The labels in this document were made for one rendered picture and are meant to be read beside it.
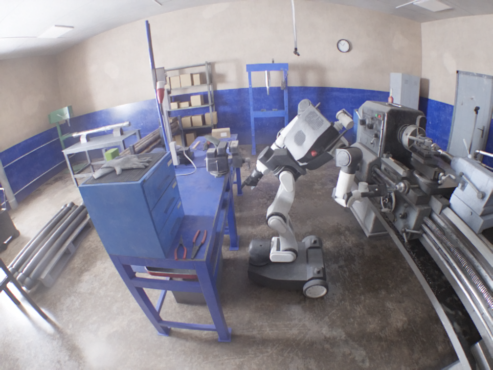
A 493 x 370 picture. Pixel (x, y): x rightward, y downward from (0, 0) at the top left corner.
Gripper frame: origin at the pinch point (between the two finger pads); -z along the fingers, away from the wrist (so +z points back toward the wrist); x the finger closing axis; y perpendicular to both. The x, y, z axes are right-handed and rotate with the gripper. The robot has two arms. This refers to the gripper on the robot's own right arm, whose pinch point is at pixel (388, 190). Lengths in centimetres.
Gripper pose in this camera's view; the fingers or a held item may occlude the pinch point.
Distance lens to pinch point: 177.4
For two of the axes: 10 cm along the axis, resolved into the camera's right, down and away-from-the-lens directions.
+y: -0.6, -2.6, -9.6
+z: -10.0, 0.4, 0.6
